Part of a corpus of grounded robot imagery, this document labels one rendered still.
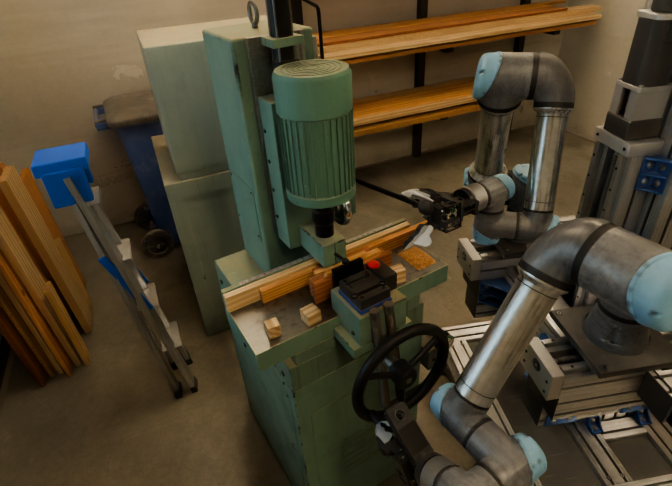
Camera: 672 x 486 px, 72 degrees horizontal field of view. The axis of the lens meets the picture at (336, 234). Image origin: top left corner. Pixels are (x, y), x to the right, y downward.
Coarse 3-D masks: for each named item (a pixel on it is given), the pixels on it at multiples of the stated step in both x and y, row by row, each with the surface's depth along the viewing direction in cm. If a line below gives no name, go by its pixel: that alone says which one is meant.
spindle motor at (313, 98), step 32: (288, 64) 104; (320, 64) 103; (288, 96) 97; (320, 96) 96; (352, 96) 103; (288, 128) 102; (320, 128) 100; (352, 128) 107; (288, 160) 108; (320, 160) 103; (352, 160) 109; (288, 192) 113; (320, 192) 108; (352, 192) 113
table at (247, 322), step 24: (408, 264) 134; (432, 264) 133; (408, 288) 127; (240, 312) 120; (264, 312) 120; (288, 312) 119; (240, 336) 117; (264, 336) 113; (288, 336) 112; (312, 336) 115; (336, 336) 118; (384, 336) 115; (264, 360) 110
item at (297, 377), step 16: (240, 256) 159; (224, 272) 152; (240, 272) 152; (256, 272) 151; (416, 320) 136; (336, 352) 123; (368, 352) 131; (288, 368) 117; (304, 368) 119; (320, 368) 123; (336, 368) 126; (288, 384) 122; (304, 384) 122
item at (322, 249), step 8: (304, 224) 130; (312, 224) 129; (304, 232) 127; (312, 232) 126; (336, 232) 125; (304, 240) 130; (312, 240) 124; (320, 240) 122; (328, 240) 122; (336, 240) 122; (344, 240) 122; (312, 248) 126; (320, 248) 121; (328, 248) 121; (336, 248) 122; (344, 248) 124; (320, 256) 123; (328, 256) 122; (344, 256) 125; (328, 264) 123
